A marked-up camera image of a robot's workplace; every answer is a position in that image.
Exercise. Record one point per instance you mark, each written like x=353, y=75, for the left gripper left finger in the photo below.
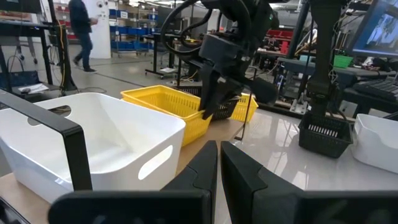
x=199, y=174

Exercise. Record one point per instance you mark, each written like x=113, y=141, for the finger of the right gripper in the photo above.
x=209, y=90
x=231, y=91

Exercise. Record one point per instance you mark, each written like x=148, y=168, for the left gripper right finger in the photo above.
x=239, y=180

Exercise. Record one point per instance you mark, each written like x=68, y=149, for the black slotted plastic basket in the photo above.
x=323, y=143
x=225, y=110

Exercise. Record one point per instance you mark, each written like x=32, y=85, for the white plastic basket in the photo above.
x=118, y=130
x=376, y=146

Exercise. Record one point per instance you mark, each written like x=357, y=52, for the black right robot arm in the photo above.
x=323, y=46

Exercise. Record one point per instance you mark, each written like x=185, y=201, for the red storage bins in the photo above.
x=281, y=39

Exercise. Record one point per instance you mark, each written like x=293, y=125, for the black table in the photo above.
x=155, y=53

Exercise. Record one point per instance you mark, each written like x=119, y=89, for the blue bin shelving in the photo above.
x=127, y=31

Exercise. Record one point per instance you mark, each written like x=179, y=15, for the green plastic bin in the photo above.
x=343, y=61

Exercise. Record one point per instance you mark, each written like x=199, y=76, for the person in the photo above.
x=81, y=21

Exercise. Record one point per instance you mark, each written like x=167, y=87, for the black keyboard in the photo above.
x=377, y=88

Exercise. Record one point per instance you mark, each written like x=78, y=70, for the lit computer monitor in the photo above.
x=376, y=28

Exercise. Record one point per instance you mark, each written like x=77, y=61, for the white papers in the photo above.
x=32, y=88

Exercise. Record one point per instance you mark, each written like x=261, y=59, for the dark blue bag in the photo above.
x=18, y=77

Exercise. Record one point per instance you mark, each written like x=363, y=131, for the black desk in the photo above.
x=18, y=29

